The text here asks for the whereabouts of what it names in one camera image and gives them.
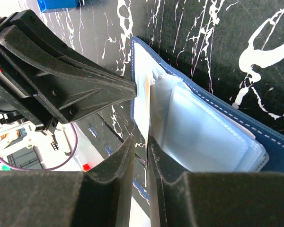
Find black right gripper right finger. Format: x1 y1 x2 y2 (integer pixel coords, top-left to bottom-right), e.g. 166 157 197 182
147 136 284 227

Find blue lego brick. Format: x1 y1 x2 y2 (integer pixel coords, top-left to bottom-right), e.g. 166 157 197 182
37 0 79 13

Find navy blue card holder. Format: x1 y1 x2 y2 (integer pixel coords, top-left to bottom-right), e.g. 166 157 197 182
130 37 284 174

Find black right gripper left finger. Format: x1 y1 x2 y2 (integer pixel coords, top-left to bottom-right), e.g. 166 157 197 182
0 137 135 227

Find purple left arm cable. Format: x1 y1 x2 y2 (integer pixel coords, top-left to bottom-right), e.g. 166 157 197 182
0 122 79 171

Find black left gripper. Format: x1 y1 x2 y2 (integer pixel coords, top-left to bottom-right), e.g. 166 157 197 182
0 9 137 132

